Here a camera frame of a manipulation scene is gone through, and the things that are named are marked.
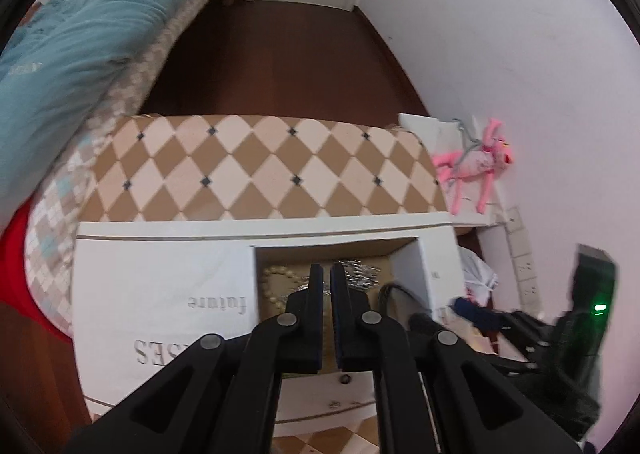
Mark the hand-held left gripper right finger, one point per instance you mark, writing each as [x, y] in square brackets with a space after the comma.
[341, 324]

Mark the checkered bed mattress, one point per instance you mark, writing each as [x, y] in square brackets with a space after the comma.
[70, 214]

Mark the silver jewelry piece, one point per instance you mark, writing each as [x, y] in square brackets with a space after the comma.
[359, 274]

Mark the white crumpled cloth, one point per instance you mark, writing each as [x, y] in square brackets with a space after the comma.
[475, 276]

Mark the grey clothes hanger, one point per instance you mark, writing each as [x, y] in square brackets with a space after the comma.
[469, 138]

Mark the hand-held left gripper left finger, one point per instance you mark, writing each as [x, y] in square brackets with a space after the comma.
[316, 319]

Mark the diamond-patterned table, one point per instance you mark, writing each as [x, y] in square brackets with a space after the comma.
[260, 169]

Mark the red cloth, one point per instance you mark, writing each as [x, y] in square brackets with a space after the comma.
[17, 259]

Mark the blue quilt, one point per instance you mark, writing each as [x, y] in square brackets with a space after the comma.
[75, 49]

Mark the pink plush toy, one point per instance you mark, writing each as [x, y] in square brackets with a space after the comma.
[475, 162]

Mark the white wall socket strip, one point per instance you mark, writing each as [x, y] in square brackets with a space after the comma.
[525, 259]

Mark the white cardboard box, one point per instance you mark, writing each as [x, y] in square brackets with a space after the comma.
[160, 294]

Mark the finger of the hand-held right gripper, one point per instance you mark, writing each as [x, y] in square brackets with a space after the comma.
[515, 366]
[472, 311]

